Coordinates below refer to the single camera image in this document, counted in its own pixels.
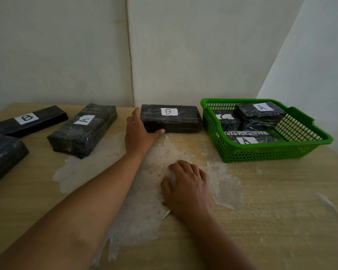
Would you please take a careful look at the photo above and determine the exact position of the person's right hand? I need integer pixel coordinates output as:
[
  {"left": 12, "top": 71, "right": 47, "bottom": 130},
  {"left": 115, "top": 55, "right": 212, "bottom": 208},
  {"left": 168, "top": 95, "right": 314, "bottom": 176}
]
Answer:
[{"left": 161, "top": 160, "right": 214, "bottom": 221}]

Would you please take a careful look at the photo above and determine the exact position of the person's left hand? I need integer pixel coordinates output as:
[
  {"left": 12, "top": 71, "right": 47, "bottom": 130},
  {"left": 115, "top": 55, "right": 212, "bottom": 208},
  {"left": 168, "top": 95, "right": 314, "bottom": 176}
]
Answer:
[{"left": 125, "top": 107, "right": 165, "bottom": 158}]

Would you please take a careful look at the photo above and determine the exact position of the black brick package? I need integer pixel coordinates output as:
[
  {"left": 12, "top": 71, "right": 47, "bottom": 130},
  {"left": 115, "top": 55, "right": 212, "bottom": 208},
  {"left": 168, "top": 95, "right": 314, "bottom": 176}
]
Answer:
[
  {"left": 234, "top": 101, "right": 287, "bottom": 131},
  {"left": 47, "top": 103, "right": 118, "bottom": 160},
  {"left": 140, "top": 104, "right": 203, "bottom": 134}
]

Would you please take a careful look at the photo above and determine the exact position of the person's right forearm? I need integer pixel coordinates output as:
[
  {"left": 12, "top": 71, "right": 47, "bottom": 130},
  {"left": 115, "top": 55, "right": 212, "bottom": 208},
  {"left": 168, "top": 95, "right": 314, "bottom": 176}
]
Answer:
[{"left": 183, "top": 206, "right": 261, "bottom": 270}]

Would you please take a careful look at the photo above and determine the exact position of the person's left forearm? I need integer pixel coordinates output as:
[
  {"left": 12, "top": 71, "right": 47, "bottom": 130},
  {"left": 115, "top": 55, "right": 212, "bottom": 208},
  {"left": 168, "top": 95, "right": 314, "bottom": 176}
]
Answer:
[{"left": 0, "top": 151, "right": 147, "bottom": 270}]

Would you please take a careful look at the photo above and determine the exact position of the small black wrapped package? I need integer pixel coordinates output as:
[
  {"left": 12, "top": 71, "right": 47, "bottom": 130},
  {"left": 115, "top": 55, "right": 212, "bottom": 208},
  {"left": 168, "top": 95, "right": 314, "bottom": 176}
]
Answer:
[{"left": 214, "top": 110, "right": 241, "bottom": 132}]

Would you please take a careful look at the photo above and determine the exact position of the black wrapped package paper strip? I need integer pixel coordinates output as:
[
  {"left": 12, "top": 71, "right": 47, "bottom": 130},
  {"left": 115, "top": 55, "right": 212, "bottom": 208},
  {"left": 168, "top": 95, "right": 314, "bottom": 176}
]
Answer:
[{"left": 224, "top": 131, "right": 283, "bottom": 145}]

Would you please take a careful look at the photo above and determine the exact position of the green plastic basket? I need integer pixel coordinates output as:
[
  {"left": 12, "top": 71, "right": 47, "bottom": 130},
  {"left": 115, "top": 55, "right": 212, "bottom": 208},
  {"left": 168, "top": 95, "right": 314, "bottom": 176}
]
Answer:
[{"left": 200, "top": 98, "right": 334, "bottom": 164}]

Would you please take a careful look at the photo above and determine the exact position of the long flat black wrapped package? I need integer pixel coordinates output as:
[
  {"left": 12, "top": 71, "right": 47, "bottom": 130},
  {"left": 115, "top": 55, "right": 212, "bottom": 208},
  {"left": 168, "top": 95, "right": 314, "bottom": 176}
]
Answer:
[{"left": 0, "top": 105, "right": 69, "bottom": 138}]

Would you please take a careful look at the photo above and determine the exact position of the black glossy wrapped package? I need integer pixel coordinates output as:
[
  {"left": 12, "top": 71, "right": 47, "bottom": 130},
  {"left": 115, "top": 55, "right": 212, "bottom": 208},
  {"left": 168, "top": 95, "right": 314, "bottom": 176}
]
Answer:
[{"left": 0, "top": 134, "right": 29, "bottom": 189}]

